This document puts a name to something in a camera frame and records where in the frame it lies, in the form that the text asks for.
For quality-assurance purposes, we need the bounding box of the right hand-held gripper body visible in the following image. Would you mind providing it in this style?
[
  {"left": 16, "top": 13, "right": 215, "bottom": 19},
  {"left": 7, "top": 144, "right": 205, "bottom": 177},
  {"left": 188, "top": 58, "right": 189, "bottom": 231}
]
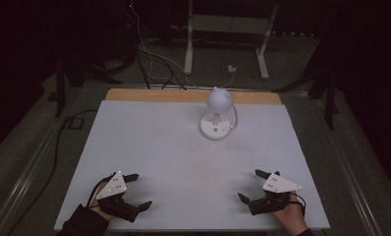
[{"left": 248, "top": 173, "right": 303, "bottom": 216}]

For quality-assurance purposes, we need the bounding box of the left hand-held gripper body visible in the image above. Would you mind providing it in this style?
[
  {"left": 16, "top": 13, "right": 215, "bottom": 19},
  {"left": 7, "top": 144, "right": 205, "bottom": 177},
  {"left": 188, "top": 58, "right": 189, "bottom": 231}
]
[{"left": 95, "top": 170, "right": 141, "bottom": 223}]

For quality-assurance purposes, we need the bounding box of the white desk lamp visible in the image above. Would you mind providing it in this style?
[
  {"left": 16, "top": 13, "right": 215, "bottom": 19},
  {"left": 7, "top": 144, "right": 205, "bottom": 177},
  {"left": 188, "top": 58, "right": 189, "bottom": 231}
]
[{"left": 198, "top": 86, "right": 234, "bottom": 142}]

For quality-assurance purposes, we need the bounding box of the person's left hand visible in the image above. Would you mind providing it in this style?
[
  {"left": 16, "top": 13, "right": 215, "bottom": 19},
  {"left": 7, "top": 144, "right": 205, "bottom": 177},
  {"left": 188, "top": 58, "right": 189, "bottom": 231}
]
[{"left": 90, "top": 181, "right": 117, "bottom": 222}]

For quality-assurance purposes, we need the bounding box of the person's right hand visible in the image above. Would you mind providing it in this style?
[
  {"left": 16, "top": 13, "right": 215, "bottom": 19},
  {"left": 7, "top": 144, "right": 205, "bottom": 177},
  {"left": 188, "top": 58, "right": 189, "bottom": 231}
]
[{"left": 271, "top": 192, "right": 309, "bottom": 236}]

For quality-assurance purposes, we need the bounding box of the white table mat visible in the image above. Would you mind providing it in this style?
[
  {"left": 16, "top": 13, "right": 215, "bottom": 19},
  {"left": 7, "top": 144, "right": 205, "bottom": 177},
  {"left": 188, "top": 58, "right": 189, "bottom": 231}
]
[{"left": 53, "top": 99, "right": 331, "bottom": 232}]

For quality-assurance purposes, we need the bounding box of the black tripod stand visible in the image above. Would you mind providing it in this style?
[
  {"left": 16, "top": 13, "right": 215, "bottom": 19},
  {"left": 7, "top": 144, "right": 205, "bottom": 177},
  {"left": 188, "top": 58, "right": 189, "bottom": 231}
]
[
  {"left": 47, "top": 45, "right": 124, "bottom": 119},
  {"left": 271, "top": 30, "right": 342, "bottom": 131}
]

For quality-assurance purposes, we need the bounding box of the white metal stand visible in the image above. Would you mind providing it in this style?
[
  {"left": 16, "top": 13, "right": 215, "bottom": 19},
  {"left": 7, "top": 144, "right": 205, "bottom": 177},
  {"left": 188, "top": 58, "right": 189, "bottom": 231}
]
[{"left": 183, "top": 0, "right": 280, "bottom": 81}]

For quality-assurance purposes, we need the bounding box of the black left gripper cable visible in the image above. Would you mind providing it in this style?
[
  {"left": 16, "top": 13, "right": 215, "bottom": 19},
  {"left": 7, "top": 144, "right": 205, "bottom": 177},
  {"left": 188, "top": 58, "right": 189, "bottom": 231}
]
[{"left": 85, "top": 174, "right": 115, "bottom": 208}]

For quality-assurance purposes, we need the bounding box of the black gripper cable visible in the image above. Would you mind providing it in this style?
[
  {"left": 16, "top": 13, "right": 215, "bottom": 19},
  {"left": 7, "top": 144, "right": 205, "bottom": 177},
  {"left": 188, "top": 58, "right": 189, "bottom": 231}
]
[
  {"left": 85, "top": 174, "right": 115, "bottom": 208},
  {"left": 290, "top": 192, "right": 307, "bottom": 217}
]

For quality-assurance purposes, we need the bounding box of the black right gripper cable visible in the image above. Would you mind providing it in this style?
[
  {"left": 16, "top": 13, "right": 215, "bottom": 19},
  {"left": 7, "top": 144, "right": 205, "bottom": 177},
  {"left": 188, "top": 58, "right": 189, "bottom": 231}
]
[{"left": 290, "top": 192, "right": 307, "bottom": 217}]

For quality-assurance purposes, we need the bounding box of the white lamp cable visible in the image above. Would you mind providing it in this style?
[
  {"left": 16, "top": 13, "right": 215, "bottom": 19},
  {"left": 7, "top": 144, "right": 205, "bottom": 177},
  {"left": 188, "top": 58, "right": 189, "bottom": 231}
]
[{"left": 230, "top": 103, "right": 239, "bottom": 130}]

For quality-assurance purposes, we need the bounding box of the long black floor cable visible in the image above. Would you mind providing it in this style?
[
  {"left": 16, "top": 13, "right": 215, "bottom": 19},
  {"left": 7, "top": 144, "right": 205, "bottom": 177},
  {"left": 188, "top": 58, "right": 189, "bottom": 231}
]
[{"left": 5, "top": 108, "right": 99, "bottom": 236}]

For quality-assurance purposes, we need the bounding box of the bundle of black cables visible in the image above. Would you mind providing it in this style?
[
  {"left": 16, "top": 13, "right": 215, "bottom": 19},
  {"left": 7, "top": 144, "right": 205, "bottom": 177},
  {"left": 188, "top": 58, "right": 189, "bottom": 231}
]
[{"left": 136, "top": 45, "right": 189, "bottom": 91}]

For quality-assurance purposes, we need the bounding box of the white floor cable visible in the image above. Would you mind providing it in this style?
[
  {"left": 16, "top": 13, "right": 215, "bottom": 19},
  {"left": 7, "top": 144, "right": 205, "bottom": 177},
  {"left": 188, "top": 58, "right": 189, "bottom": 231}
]
[{"left": 128, "top": 0, "right": 237, "bottom": 89}]

